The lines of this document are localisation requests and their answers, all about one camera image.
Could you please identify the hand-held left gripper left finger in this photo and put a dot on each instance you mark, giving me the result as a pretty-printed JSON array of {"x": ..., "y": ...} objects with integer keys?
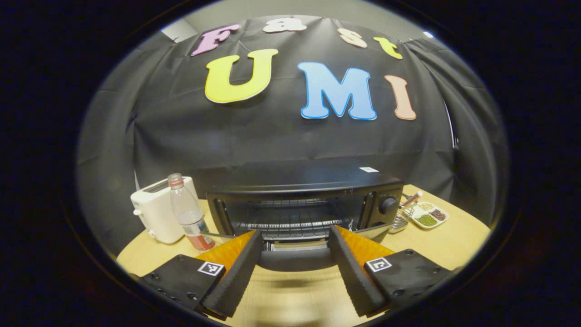
[{"x": 236, "y": 281}]

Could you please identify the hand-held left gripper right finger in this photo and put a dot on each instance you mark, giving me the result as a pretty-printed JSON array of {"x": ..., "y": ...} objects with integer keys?
[{"x": 356, "y": 281}]

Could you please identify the black electric oven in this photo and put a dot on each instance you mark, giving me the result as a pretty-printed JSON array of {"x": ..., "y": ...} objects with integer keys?
[{"x": 299, "y": 181}]

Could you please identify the clear plastic water bottle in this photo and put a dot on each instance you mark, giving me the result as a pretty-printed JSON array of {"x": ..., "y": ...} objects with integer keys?
[{"x": 190, "y": 218}]

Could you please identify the white divided dish with beans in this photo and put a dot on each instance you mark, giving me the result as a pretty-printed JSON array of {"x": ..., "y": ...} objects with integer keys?
[{"x": 429, "y": 215}]

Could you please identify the small red white tube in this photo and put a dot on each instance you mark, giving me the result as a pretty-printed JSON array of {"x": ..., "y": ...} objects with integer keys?
[{"x": 413, "y": 198}]

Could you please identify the white toaster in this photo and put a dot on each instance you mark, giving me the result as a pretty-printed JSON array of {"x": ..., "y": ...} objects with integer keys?
[{"x": 156, "y": 213}]

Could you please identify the black backdrop cloth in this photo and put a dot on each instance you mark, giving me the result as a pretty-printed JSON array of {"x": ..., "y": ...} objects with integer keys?
[{"x": 272, "y": 136}]

